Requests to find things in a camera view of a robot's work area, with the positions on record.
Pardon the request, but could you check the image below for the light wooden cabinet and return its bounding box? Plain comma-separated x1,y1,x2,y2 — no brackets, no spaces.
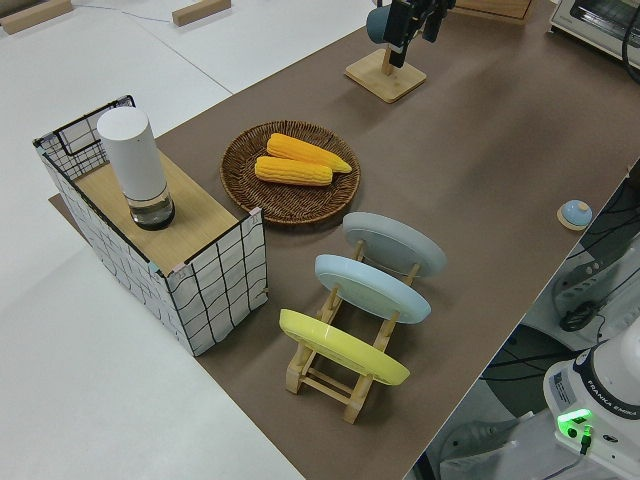
455,0,535,25

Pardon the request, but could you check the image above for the light blue plate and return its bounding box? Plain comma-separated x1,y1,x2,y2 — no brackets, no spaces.
314,253,432,326

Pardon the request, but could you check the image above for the white cylindrical bottle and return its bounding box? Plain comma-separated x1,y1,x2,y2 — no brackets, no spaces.
96,109,177,232

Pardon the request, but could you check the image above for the grey plate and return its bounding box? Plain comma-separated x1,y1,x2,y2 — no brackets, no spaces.
342,211,447,279

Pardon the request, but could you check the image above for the white toaster oven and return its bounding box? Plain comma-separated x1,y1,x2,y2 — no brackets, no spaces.
545,0,640,56

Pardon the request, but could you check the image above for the yellow plate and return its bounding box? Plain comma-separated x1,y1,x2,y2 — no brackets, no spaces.
278,308,412,386

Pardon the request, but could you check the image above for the round wicker basket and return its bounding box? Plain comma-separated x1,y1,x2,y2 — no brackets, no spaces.
220,119,362,226

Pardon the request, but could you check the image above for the blue bell on wooden base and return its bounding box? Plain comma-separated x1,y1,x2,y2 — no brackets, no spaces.
556,199,594,231

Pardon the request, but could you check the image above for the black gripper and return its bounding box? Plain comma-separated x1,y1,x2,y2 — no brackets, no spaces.
388,0,457,67

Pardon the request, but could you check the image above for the plain wooden block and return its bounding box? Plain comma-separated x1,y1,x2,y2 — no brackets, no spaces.
171,0,232,27
0,0,74,35

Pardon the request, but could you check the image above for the wooden plate rack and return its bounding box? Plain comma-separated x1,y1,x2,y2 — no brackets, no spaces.
285,238,422,425

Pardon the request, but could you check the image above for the dark blue mug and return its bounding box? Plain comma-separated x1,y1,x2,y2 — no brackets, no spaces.
366,4,396,45

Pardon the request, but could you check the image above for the brown table mat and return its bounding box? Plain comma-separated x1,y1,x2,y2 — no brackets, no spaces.
48,0,640,480

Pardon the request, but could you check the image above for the yellow corn cob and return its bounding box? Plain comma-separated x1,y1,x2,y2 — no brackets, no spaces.
266,132,354,175
254,156,334,188

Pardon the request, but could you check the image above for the wooden mug rack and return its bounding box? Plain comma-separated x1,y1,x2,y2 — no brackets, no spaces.
344,0,428,104

